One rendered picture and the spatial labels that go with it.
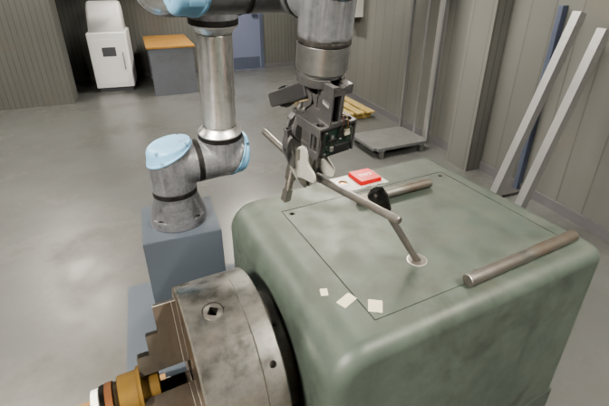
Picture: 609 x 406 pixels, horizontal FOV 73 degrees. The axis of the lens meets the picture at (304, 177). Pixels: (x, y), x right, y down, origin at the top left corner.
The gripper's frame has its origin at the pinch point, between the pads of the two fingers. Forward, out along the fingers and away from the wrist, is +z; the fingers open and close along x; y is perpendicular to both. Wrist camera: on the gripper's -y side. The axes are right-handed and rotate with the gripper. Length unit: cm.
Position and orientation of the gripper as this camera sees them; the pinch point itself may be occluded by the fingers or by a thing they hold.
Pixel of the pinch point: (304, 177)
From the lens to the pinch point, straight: 71.9
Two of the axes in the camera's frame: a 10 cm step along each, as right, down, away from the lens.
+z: -0.6, 8.2, 5.7
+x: 8.1, -2.9, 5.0
